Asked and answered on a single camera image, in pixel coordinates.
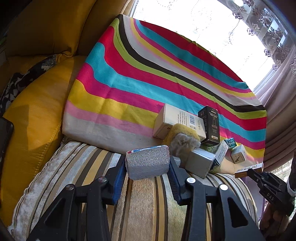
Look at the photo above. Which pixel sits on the person's hand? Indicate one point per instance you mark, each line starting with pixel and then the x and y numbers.
pixel 273 223

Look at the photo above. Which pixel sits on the brown yellow long box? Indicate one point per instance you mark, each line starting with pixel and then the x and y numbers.
pixel 243 171

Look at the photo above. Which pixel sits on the white barcode box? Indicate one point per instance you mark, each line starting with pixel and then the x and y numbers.
pixel 170 115

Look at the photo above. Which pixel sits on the glittery silver red box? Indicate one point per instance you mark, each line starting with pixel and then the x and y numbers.
pixel 147 162

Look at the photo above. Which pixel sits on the pink drape curtain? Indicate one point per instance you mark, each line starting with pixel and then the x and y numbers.
pixel 278 97

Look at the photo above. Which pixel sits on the silver grey cube box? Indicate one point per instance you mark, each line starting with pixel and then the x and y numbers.
pixel 199 162

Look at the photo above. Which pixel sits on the black white patterned pillow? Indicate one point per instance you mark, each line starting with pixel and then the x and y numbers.
pixel 18 82

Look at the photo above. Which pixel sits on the rainbow striped cloth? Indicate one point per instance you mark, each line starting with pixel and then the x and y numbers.
pixel 134 69

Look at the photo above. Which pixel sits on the yellow sponge with fluff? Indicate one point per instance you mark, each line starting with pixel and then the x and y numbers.
pixel 181 140

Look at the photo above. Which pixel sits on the white blue medicine box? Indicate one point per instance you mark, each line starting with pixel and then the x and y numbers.
pixel 219 151

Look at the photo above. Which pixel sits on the black product box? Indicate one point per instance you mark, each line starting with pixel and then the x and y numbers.
pixel 210 118

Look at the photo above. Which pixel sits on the floral lace curtain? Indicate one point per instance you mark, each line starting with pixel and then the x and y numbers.
pixel 264 24

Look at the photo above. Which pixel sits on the yellow leather sofa cushion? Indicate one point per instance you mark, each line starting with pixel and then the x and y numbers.
pixel 69 30

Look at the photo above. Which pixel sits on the dark green small box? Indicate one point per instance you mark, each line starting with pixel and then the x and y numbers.
pixel 231 143

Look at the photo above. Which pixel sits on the small white box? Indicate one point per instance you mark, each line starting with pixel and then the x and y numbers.
pixel 238 154

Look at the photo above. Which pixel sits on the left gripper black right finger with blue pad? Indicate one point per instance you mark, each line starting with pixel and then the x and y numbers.
pixel 230 220

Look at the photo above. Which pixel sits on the black phone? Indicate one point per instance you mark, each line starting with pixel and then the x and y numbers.
pixel 6 132

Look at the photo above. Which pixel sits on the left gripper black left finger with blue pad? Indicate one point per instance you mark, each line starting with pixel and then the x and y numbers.
pixel 61 220

